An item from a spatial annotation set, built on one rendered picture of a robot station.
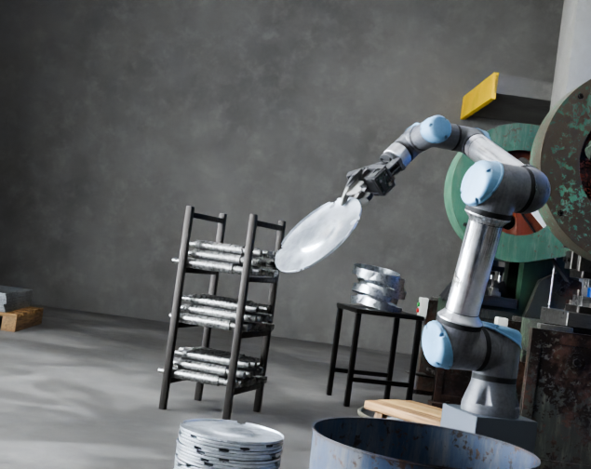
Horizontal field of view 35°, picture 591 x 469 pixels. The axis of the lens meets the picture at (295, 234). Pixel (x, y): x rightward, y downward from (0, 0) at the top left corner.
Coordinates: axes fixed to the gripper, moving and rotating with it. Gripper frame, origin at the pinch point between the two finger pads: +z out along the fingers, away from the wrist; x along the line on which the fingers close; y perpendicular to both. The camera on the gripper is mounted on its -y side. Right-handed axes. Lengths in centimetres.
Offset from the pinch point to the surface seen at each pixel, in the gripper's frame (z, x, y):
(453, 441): 51, 19, 72
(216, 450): 70, 28, -2
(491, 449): 49, 20, 81
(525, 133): -238, 137, -163
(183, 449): 74, 27, -12
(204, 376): 7, 103, -165
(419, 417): 7, 82, -12
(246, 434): 59, 34, -7
